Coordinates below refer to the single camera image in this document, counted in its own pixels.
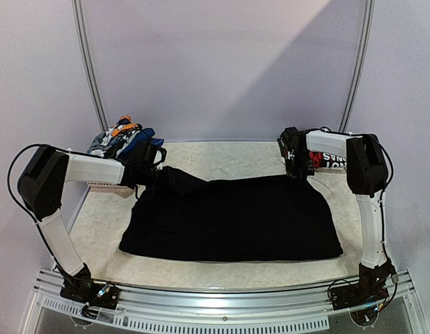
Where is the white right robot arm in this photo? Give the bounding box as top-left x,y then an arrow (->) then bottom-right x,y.
278,127 -> 395,303

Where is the black t-shirt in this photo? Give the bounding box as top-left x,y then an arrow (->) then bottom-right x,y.
119,166 -> 343,262

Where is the left aluminium frame post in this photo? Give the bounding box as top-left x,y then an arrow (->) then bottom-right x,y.
72,0 -> 108,131

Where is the blue plaid garment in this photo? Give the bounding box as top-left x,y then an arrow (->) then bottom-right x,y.
141,127 -> 164,147

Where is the right aluminium frame post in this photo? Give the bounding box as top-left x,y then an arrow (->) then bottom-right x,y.
338,0 -> 375,132

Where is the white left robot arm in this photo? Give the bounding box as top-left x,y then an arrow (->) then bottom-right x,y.
9,141 -> 167,302

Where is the aluminium frame post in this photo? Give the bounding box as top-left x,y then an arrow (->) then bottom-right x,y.
338,0 -> 375,132
72,0 -> 108,131

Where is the red black plaid shirt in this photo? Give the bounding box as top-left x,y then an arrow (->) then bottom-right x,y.
309,152 -> 347,172

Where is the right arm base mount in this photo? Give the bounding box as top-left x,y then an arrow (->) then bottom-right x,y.
327,279 -> 397,312

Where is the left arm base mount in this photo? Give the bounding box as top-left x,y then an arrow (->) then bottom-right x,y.
60,278 -> 121,310

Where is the aluminium front rail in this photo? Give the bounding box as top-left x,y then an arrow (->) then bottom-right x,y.
23,270 -> 427,333

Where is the camouflage orange garment pile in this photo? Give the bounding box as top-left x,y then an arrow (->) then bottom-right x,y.
87,115 -> 143,158

